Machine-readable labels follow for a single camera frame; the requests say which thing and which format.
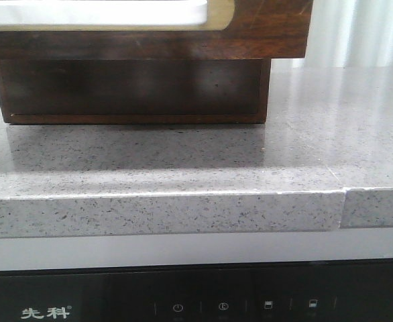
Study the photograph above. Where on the dark wooden drawer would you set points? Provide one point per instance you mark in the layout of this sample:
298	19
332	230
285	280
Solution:
257	29

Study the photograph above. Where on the dark wooden drawer cabinet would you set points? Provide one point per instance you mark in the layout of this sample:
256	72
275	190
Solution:
134	91

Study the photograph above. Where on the black appliance control panel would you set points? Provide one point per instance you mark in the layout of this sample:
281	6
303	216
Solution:
339	290

